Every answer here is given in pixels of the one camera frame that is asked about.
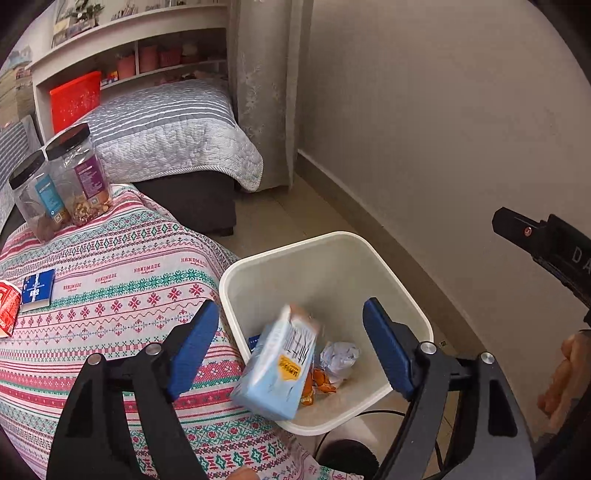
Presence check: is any pink flower pot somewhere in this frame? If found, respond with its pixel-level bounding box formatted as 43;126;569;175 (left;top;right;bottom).
139;45;160;73
115;54;137;80

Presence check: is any grey patterned curtain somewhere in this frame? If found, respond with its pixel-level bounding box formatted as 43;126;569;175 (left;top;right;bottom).
228;0;315;190

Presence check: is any white paper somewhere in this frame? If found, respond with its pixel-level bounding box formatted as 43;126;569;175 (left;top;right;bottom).
318;340;361;389

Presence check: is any white bookshelf headboard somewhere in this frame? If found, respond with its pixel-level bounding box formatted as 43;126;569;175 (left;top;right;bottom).
31;4;232;144

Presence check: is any light blue milk carton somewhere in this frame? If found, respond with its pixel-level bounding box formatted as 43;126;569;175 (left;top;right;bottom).
229;304;322;422

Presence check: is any small blue box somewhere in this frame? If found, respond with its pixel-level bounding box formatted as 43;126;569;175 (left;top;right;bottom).
22;269;56;311

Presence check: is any red instant noodle cup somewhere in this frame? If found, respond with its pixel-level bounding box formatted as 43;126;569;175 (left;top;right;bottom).
0;280;23;339

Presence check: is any person's right hand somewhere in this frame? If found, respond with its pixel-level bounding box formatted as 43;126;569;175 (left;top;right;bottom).
537;332;580;417

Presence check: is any tall stack of books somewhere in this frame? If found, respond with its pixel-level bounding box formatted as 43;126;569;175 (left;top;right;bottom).
0;46;37;125

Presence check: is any dark grey bed base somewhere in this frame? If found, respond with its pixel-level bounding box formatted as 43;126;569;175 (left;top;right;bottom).
134;173;237;237

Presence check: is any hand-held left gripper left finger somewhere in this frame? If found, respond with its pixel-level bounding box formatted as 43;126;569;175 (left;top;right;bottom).
46;299;221;480

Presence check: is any blue label clear jar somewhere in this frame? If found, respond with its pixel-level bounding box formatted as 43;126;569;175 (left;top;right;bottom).
8;150;71;244

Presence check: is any purple label clear jar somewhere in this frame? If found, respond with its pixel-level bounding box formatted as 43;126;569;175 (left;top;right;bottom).
45;122;112;227

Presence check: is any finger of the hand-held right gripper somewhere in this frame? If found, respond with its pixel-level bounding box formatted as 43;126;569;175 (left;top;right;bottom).
492;208;591;310

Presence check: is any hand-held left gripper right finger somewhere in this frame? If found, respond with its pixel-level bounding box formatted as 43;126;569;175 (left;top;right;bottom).
362;298;536;480

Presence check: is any red gift bag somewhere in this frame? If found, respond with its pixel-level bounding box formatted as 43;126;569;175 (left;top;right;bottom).
48;71;102;134

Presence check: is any potted green plant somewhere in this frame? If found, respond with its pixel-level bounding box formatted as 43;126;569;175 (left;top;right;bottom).
65;0;105;28

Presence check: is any grey striped bed quilt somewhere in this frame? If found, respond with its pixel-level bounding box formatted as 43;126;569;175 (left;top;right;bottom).
76;78;264;193

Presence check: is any orange snack wrapper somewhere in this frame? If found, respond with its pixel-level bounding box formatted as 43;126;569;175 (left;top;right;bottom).
299;364;339;408

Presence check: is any white plastic bin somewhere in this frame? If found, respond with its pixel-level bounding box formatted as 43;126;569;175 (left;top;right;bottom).
219;231;435;437

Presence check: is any black round object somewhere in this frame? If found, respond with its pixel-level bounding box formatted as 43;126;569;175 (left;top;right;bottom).
316;439;380;480

